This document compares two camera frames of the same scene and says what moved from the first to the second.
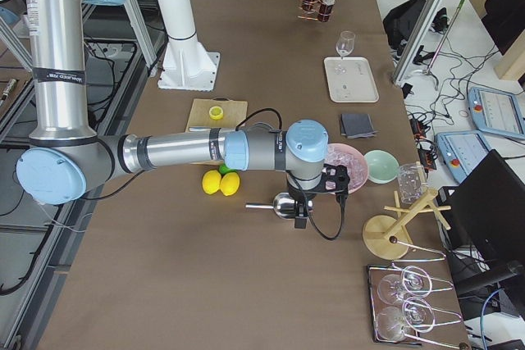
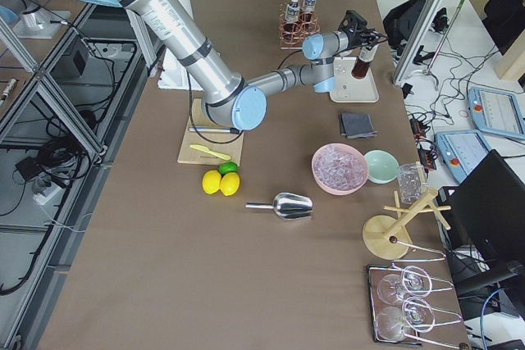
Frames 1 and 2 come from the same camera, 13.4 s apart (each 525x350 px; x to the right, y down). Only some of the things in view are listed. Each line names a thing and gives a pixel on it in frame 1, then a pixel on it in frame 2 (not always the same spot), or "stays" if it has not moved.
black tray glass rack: (402, 307) stays
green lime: (223, 169) stays
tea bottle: (330, 0) to (293, 9)
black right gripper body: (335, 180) to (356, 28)
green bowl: (381, 166) stays
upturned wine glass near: (394, 324) stays
